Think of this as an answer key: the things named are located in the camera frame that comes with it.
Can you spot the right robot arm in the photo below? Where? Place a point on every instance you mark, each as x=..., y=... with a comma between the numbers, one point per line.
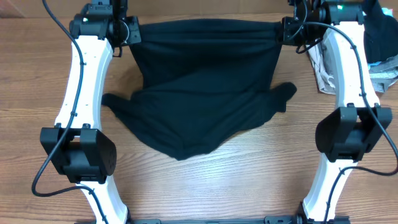
x=358, y=121

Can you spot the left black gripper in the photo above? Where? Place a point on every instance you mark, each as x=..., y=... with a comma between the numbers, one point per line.
x=134, y=35

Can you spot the folded light blue garment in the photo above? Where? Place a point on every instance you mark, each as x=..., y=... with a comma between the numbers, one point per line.
x=377, y=62

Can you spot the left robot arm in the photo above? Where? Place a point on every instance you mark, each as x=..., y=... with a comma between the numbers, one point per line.
x=75, y=145

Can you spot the folded grey garment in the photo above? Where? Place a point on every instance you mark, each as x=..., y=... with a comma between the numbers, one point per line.
x=383, y=74

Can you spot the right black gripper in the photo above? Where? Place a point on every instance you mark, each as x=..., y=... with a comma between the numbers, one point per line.
x=287, y=25

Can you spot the folded beige garment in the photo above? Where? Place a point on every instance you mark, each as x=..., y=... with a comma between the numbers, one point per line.
x=323, y=75

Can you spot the black t-shirt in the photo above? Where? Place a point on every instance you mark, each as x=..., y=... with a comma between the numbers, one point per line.
x=204, y=80

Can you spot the folded black shirt on pile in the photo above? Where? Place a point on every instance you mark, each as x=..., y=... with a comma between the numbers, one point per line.
x=367, y=6

